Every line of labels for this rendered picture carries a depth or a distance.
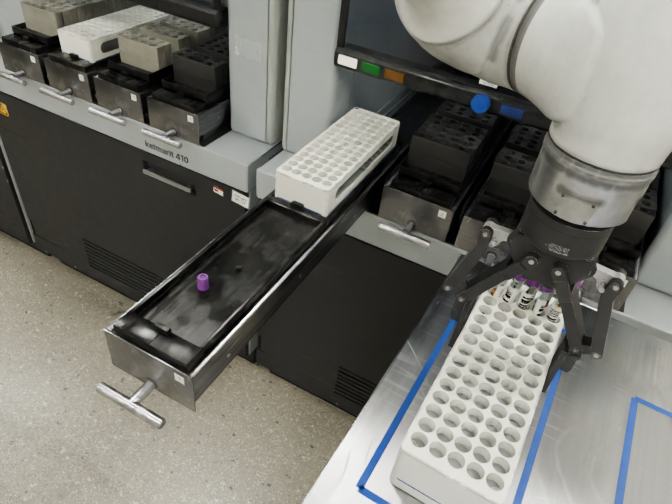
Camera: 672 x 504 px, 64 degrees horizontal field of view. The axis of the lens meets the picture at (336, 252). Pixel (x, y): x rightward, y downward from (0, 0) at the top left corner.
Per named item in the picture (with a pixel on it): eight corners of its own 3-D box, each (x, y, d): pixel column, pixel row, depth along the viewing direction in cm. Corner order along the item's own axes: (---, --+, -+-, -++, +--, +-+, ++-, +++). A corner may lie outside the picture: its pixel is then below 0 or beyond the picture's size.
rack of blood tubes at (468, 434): (480, 304, 74) (493, 271, 70) (551, 336, 71) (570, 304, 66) (387, 480, 53) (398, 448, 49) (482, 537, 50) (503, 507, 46)
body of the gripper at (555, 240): (518, 204, 46) (486, 281, 52) (619, 242, 43) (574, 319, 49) (538, 168, 51) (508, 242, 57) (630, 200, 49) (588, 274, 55)
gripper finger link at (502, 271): (542, 265, 50) (532, 254, 50) (458, 309, 58) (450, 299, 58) (551, 244, 53) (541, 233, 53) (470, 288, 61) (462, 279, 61)
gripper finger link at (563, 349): (566, 332, 57) (573, 335, 57) (544, 372, 61) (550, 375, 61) (560, 350, 55) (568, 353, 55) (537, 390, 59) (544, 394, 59)
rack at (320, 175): (351, 134, 111) (355, 106, 107) (395, 149, 108) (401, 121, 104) (272, 201, 90) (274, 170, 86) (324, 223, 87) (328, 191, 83)
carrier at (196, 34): (205, 56, 129) (204, 30, 125) (200, 58, 128) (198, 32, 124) (167, 43, 133) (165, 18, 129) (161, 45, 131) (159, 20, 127)
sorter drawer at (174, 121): (306, 44, 166) (308, 14, 160) (345, 56, 162) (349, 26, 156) (134, 134, 115) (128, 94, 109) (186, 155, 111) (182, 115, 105)
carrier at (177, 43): (186, 64, 124) (184, 37, 121) (180, 66, 123) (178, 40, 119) (148, 50, 128) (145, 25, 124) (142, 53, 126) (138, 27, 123)
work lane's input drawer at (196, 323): (347, 153, 118) (352, 115, 112) (404, 173, 114) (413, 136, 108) (85, 389, 67) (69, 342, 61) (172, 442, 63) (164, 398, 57)
